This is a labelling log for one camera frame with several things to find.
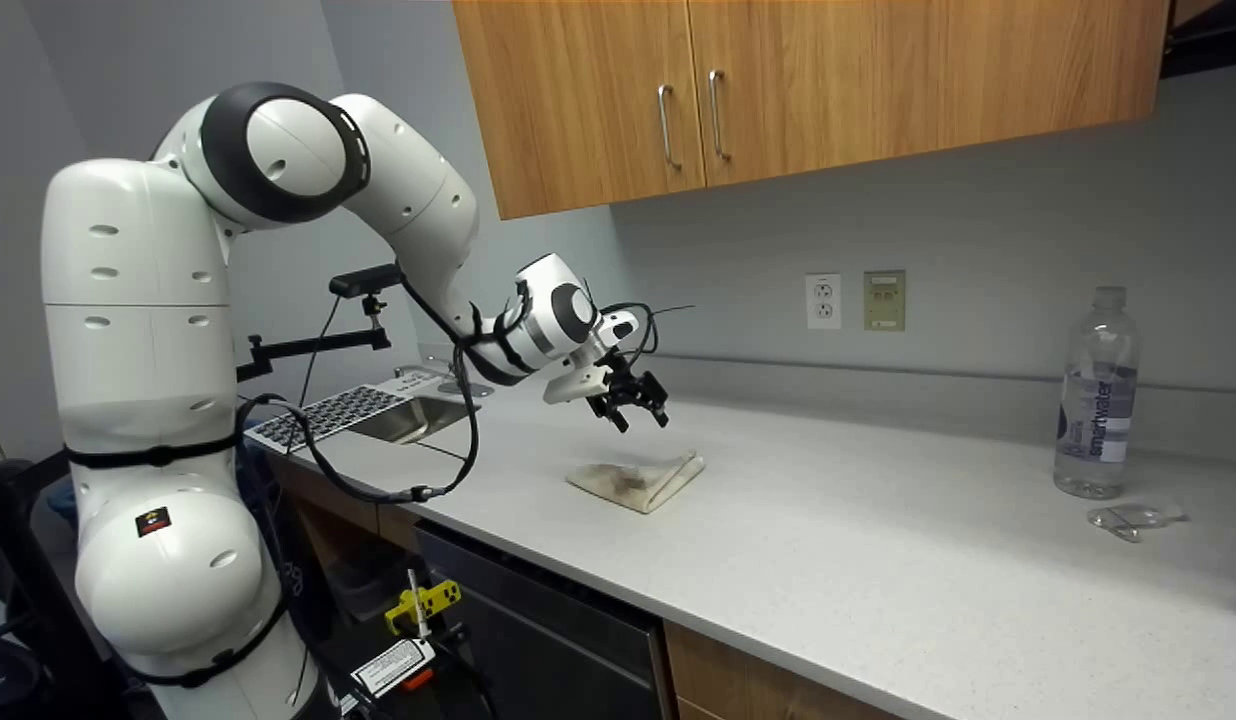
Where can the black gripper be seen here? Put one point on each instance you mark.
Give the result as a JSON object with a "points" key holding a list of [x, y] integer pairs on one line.
{"points": [[618, 376]]}

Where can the stained cream cloth towel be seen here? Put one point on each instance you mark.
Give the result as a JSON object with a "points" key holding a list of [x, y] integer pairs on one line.
{"points": [[639, 480]]}

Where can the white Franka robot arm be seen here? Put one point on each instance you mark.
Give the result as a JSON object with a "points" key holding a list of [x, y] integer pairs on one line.
{"points": [[151, 401]]}

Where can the yellow clamp tool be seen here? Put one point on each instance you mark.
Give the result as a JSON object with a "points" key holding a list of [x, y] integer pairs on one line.
{"points": [[420, 602]]}

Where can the brown wooden drawer front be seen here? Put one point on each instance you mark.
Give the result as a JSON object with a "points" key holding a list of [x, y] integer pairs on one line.
{"points": [[762, 687]]}

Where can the white and red device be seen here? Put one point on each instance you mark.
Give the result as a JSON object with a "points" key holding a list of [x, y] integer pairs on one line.
{"points": [[395, 664]]}

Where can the clear plastic water bottle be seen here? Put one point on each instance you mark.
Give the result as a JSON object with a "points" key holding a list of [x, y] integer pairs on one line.
{"points": [[1098, 401]]}

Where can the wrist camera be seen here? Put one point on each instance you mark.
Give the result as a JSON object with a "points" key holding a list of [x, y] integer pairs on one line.
{"points": [[627, 328]]}

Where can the white wall outlet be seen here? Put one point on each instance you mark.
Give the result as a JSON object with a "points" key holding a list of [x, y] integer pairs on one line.
{"points": [[820, 302]]}

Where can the beige wall switch plate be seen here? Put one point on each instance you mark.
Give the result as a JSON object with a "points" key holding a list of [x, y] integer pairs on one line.
{"points": [[886, 302]]}

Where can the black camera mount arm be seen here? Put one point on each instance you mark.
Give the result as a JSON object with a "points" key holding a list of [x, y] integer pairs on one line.
{"points": [[309, 346]]}

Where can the wooden wall cabinet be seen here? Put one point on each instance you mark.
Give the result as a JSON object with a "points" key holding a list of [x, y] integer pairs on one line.
{"points": [[800, 93]]}

